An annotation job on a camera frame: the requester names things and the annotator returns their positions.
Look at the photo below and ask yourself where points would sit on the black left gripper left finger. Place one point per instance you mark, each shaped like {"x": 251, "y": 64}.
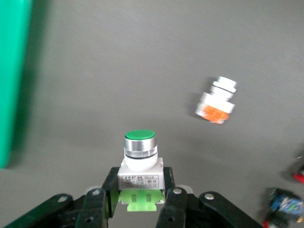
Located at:
{"x": 95, "y": 209}

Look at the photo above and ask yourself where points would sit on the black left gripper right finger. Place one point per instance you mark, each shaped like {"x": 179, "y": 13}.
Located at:
{"x": 178, "y": 209}

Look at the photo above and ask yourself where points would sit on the green-based white push button switch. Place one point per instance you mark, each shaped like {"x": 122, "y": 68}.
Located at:
{"x": 140, "y": 166}

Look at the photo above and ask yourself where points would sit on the orange-based white push button switch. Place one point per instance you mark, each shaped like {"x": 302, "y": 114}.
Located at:
{"x": 215, "y": 107}

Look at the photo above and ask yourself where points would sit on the green plastic tray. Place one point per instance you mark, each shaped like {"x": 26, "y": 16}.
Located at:
{"x": 12, "y": 83}

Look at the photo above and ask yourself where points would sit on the dark grey table mat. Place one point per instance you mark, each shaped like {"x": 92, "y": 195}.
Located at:
{"x": 142, "y": 59}

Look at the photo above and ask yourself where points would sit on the red push button switch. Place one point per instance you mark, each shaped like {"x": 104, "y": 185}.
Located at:
{"x": 298, "y": 171}
{"x": 285, "y": 204}

